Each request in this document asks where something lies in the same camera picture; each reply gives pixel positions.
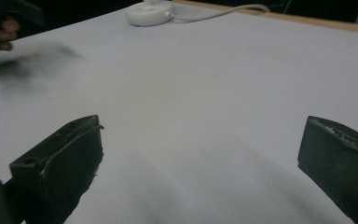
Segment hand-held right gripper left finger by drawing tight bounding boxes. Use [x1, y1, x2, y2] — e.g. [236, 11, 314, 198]
[8, 114, 104, 224]

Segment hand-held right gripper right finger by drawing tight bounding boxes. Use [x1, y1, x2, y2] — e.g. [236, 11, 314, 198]
[297, 115, 358, 224]

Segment white lamp base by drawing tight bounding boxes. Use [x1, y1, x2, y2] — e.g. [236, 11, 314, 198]
[125, 0, 175, 27]

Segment white cable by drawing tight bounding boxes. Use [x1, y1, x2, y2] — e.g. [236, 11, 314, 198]
[166, 3, 271, 23]

